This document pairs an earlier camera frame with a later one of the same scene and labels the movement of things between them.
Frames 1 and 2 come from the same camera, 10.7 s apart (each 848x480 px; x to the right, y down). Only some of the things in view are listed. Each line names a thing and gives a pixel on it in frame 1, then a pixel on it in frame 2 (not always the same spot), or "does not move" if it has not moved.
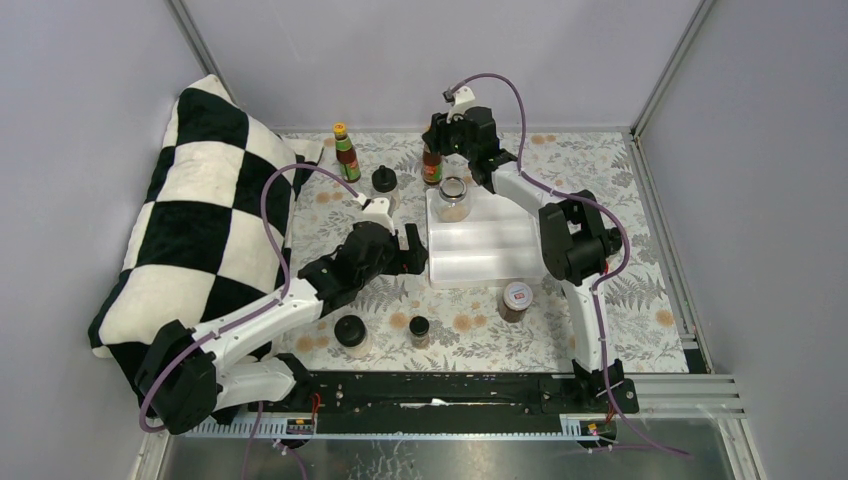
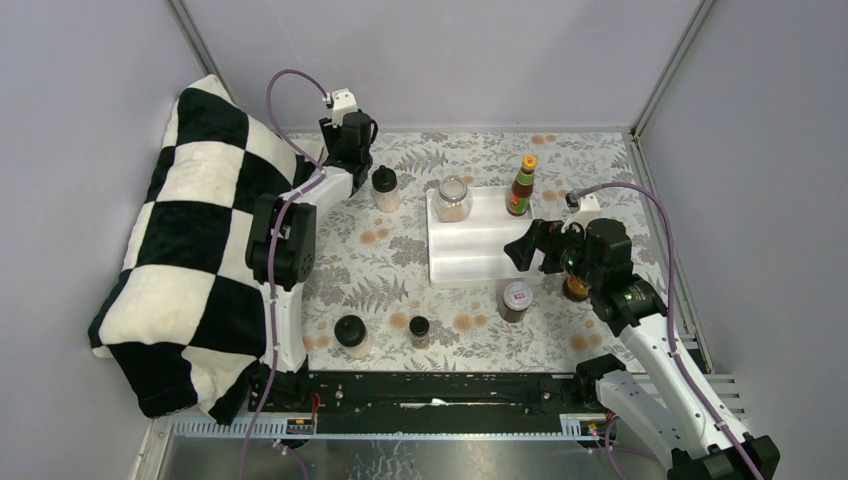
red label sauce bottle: (432, 168) to (520, 194)
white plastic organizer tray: (498, 244) does not move
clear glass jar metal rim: (453, 205) does not move
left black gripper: (411, 261) to (326, 132)
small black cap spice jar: (419, 331) does not move
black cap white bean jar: (384, 184) does not move
